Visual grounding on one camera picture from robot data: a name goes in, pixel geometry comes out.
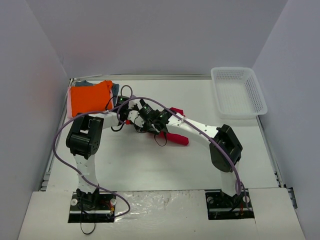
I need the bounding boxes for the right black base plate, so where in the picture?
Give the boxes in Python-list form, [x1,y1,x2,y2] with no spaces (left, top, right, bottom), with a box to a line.
[205,189,255,221]

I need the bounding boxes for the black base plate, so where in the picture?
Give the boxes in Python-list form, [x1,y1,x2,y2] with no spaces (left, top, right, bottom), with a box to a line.
[205,189,255,221]
[68,192,117,223]

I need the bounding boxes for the pink folded t-shirt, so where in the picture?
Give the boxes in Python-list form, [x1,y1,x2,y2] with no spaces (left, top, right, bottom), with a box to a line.
[66,86,73,119]

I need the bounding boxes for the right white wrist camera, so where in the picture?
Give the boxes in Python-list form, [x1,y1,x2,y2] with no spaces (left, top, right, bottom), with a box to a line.
[127,110,140,125]

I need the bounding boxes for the orange folded t-shirt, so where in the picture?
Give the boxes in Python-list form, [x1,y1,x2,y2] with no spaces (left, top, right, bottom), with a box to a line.
[69,80,113,118]

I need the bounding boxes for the blue-grey folded t-shirt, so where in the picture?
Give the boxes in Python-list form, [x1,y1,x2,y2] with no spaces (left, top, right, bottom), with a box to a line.
[71,80,120,106]

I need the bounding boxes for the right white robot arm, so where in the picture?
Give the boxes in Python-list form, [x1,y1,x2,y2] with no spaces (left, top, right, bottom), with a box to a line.
[129,99,243,207]

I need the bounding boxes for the red t-shirt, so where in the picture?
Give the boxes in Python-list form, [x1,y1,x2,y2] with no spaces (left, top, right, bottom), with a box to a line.
[147,107,189,147]

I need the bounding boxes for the white foam front board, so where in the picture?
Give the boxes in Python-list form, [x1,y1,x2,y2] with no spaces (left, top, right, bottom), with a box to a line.
[19,188,304,240]

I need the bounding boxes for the white plastic basket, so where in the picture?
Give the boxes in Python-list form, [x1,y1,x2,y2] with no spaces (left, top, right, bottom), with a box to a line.
[210,67,268,120]

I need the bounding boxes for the black thin cable loop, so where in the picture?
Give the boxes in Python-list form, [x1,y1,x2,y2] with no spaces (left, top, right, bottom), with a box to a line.
[79,216,97,235]

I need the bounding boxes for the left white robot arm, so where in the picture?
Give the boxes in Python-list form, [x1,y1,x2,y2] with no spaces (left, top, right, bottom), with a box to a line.
[66,96,137,209]

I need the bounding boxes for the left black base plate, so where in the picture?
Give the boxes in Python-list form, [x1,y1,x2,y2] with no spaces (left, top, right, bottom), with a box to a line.
[68,192,117,223]

